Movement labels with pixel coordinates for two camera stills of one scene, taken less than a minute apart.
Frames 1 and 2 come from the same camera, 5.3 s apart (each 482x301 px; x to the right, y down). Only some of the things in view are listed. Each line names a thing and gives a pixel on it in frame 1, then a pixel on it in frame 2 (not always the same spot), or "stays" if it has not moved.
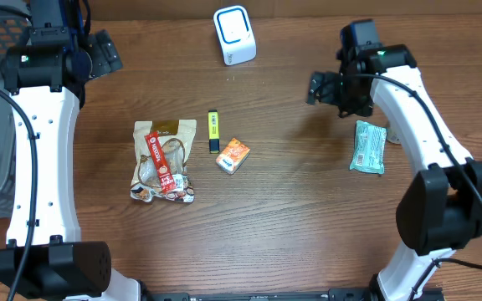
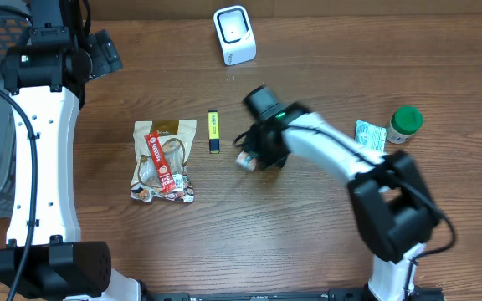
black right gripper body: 339,92 to 255,145
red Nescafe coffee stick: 164,174 stays
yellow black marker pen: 213,129 stays
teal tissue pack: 370,142 stays
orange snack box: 233,155 to 243,160
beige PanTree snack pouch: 177,138 stays
